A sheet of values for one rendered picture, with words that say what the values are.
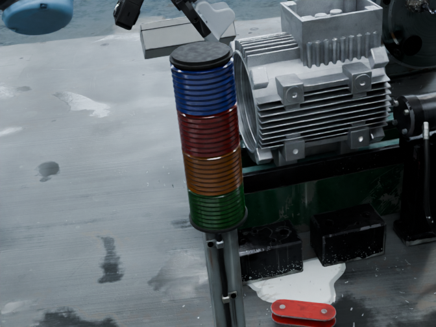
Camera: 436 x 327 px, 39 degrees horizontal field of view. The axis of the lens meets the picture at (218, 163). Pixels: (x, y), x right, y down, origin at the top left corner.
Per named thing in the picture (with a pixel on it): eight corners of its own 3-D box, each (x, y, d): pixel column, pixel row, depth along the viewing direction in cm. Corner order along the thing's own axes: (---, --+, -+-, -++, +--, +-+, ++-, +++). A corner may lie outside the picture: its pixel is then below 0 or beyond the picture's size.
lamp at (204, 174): (235, 161, 68) (232, 125, 66) (249, 190, 63) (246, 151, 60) (181, 172, 67) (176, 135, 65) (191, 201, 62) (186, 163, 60)
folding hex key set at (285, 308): (269, 324, 84) (268, 313, 83) (273, 307, 87) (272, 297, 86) (335, 331, 82) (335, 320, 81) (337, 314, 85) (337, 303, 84)
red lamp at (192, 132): (232, 125, 66) (229, 85, 63) (246, 151, 60) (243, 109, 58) (176, 135, 65) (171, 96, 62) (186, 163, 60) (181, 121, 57)
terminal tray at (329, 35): (352, 35, 99) (353, -10, 96) (381, 57, 90) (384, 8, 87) (281, 47, 98) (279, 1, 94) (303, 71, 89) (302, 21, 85)
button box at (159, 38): (231, 45, 120) (226, 19, 120) (237, 36, 113) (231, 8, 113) (144, 60, 118) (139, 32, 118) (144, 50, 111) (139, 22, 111)
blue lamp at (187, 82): (229, 85, 63) (225, 44, 61) (243, 109, 58) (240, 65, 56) (171, 96, 62) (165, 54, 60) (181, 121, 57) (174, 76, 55)
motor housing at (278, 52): (341, 110, 111) (342, 5, 101) (389, 161, 94) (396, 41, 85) (233, 130, 108) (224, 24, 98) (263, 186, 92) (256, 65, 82)
